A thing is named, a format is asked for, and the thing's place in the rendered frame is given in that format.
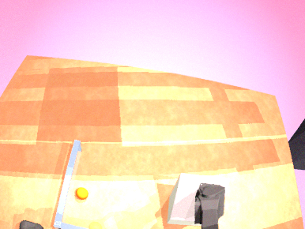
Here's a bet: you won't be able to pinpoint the translucent yellow ball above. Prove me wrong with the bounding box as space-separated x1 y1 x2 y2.
88 222 102 229

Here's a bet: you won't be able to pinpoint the orange ball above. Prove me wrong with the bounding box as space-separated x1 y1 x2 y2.
76 187 88 200

